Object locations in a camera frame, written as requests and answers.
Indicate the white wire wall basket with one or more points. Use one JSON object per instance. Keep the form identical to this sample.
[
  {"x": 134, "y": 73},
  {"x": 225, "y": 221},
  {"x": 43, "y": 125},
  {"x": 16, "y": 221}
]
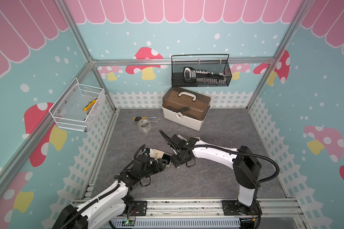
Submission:
[{"x": 67, "y": 112}]

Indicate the socket wrench set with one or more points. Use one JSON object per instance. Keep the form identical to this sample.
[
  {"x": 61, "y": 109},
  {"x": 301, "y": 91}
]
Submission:
[{"x": 191, "y": 75}]

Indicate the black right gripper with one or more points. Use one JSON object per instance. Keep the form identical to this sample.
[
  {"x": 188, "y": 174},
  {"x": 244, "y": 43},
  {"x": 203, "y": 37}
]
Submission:
[{"x": 175, "y": 162}]

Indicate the yellow black handled screwdriver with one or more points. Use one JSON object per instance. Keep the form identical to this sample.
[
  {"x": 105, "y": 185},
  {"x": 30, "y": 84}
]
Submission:
[{"x": 140, "y": 118}]

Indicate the yellow utility knife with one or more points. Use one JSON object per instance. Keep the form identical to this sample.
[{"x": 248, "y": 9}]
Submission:
[{"x": 90, "y": 105}]

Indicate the black wire wall basket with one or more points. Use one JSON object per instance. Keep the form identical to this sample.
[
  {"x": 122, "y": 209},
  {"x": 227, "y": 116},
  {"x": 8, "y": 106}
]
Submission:
[{"x": 216, "y": 63}]

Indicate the cream drawer-style jewelry box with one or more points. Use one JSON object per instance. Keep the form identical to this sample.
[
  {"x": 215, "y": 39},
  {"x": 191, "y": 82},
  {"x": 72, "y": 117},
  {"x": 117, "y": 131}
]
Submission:
[{"x": 157, "y": 154}]

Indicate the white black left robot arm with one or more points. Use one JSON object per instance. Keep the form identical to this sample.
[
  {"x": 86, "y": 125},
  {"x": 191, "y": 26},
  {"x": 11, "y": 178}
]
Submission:
[{"x": 116, "y": 199}]

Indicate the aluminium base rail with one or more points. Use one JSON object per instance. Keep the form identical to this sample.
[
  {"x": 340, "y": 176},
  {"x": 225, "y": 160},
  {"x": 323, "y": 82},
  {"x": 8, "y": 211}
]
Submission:
[{"x": 209, "y": 213}]

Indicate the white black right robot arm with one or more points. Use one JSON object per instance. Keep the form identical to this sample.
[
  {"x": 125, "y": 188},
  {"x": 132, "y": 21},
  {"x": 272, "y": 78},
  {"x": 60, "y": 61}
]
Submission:
[{"x": 242, "y": 161}]

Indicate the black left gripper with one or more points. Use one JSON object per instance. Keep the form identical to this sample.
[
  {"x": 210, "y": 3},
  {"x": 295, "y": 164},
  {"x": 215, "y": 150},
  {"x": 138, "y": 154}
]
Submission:
[{"x": 156, "y": 165}]

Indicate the clear packing tape roll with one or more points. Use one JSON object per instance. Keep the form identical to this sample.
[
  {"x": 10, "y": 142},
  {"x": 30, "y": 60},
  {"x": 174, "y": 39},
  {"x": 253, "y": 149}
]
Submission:
[{"x": 144, "y": 125}]

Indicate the white storage box brown lid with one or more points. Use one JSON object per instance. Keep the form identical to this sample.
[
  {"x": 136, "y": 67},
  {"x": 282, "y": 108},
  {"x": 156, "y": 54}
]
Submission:
[{"x": 185, "y": 107}]

